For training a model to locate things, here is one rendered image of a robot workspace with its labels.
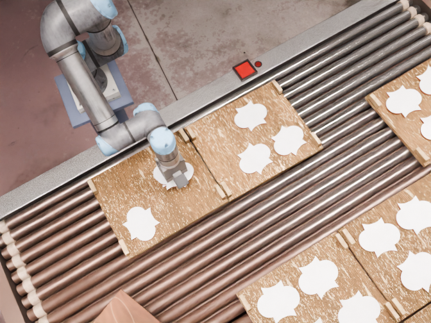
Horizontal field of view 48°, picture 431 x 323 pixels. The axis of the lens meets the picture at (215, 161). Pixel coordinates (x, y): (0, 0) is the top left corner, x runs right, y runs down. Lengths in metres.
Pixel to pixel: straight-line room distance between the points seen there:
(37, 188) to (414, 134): 1.44
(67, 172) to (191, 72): 1.44
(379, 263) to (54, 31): 1.27
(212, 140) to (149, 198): 0.33
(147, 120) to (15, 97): 1.90
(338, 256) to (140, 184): 0.75
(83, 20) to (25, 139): 1.76
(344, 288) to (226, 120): 0.75
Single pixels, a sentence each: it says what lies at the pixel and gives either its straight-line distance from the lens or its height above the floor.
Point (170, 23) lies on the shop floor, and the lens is 3.38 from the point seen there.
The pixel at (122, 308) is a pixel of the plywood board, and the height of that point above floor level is 1.04.
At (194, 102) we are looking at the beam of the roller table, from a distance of 1.95.
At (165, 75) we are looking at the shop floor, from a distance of 3.14.
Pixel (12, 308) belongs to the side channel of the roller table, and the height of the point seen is 0.95.
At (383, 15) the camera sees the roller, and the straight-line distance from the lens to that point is 2.26.
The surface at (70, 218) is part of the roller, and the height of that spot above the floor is 0.92.
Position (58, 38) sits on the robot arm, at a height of 1.48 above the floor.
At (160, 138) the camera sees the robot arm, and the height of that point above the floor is 1.28.
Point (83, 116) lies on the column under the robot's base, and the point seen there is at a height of 0.87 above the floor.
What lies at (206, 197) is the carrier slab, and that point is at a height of 0.94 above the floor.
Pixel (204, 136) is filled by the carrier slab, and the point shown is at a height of 0.94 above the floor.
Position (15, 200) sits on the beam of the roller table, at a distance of 1.97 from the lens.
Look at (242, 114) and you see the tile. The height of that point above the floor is 0.95.
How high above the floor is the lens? 2.60
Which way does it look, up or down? 67 degrees down
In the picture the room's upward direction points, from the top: 8 degrees counter-clockwise
